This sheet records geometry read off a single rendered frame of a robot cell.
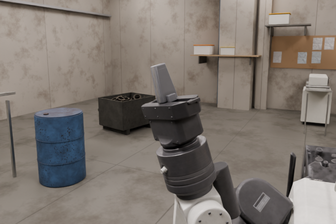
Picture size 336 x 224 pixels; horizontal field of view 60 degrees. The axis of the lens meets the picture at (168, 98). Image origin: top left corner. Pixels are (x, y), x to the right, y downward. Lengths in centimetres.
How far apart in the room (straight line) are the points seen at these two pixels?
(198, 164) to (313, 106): 654
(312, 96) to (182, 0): 472
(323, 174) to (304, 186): 6
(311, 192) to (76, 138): 325
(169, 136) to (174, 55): 885
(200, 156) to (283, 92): 808
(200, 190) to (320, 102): 653
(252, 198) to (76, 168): 331
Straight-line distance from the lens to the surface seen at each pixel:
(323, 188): 75
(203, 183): 48
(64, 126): 365
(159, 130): 48
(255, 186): 70
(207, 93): 899
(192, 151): 46
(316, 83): 687
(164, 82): 47
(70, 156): 377
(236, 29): 807
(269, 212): 70
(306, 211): 70
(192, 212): 49
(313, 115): 700
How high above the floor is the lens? 167
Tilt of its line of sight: 10 degrees down
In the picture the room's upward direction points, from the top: straight up
